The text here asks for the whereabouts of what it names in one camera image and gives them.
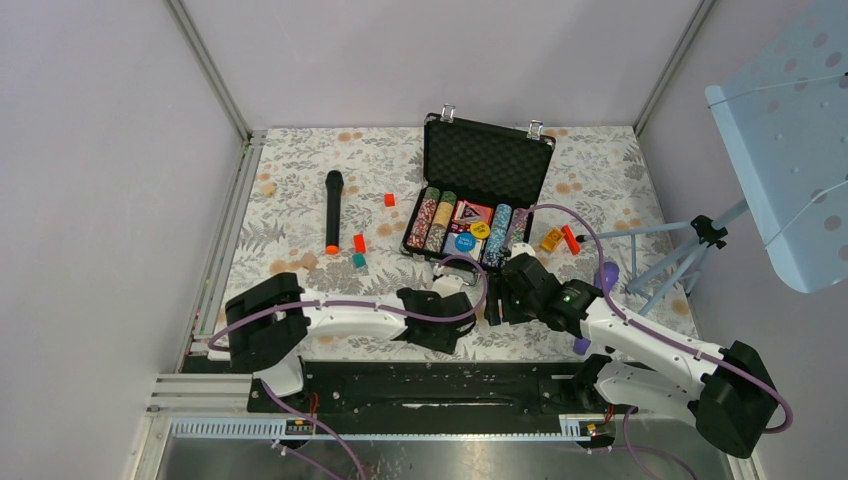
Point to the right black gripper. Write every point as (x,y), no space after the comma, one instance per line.
(497,286)

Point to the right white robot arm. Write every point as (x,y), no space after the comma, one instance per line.
(725,393)

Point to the floral table mat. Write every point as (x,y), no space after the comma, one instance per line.
(597,177)

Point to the yellow block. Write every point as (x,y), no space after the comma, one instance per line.
(552,239)

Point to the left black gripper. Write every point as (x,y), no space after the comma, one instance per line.
(445,343)

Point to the blue small blind button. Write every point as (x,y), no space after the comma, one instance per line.
(465,242)

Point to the light blue music stand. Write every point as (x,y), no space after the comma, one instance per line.
(783,120)

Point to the black poker case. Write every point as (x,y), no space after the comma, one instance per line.
(485,163)

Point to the black cylinder orange cap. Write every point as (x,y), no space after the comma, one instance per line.
(334,184)

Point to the teal cube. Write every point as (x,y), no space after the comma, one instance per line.
(359,260)

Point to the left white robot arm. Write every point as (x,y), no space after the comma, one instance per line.
(266,323)

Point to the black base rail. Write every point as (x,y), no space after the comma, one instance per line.
(425,398)

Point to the yellow big blind button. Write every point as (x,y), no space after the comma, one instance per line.
(480,230)

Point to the long red block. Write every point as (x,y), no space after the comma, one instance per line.
(360,244)

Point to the red lego piece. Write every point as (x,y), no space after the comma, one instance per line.
(571,240)

